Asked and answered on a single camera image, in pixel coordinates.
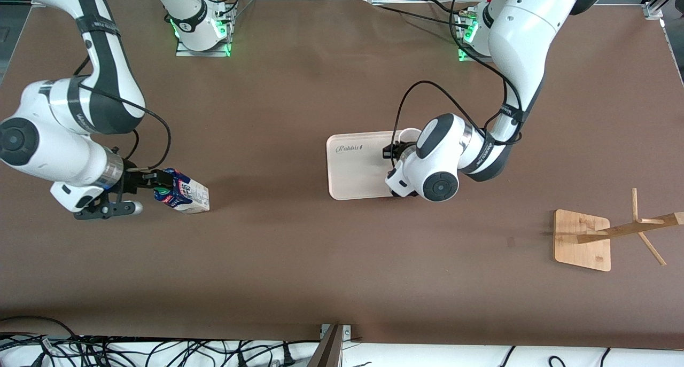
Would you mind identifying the white smiley mug black handle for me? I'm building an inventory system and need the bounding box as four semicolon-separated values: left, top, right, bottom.
395;127;423;146

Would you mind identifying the blue white milk carton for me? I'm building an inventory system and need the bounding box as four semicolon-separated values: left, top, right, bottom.
153;168;210;214

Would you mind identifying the cream rabbit print tray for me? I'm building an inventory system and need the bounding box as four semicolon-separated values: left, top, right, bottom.
326;131;413;201

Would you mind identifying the wooden mug rack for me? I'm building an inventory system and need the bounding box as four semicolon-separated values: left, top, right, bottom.
553;188;684;272

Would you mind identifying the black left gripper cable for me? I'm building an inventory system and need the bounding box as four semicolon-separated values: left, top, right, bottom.
392;0;527;168

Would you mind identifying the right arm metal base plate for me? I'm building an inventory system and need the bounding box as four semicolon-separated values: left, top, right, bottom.
176;40;232;58

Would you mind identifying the grey metal mounting post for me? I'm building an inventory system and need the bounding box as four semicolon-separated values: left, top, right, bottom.
307;324;353;367

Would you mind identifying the aluminium profile frame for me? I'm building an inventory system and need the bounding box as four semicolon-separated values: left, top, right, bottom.
643;0;684;21

